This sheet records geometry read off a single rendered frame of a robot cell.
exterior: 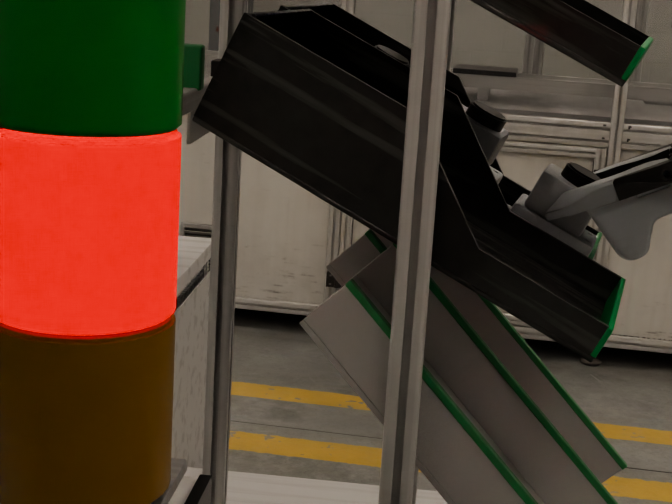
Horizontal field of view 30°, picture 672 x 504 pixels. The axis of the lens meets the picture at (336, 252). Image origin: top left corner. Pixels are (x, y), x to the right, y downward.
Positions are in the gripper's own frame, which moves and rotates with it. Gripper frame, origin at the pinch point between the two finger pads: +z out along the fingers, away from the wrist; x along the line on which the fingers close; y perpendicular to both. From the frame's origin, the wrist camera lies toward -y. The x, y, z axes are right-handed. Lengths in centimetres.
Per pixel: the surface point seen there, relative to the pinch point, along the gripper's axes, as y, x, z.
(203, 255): 4, 124, 85
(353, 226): 29, 356, 130
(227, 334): 3.0, 7.2, 32.1
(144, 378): -6, -62, 3
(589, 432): 20.2, 8.7, 5.8
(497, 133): -5.8, 0.9, 3.1
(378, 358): 3.6, -18.7, 11.2
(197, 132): -13.7, -1.8, 24.1
